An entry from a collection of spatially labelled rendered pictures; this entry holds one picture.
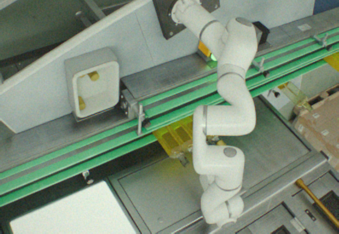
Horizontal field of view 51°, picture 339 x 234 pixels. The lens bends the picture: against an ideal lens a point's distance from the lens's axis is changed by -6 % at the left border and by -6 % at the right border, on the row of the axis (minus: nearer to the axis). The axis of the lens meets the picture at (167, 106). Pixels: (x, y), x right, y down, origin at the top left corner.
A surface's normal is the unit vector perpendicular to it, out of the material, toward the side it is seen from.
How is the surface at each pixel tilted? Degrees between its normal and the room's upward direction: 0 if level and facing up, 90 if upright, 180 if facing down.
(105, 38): 0
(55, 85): 0
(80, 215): 90
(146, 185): 90
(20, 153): 90
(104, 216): 90
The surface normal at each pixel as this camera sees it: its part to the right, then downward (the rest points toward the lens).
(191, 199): 0.09, -0.67
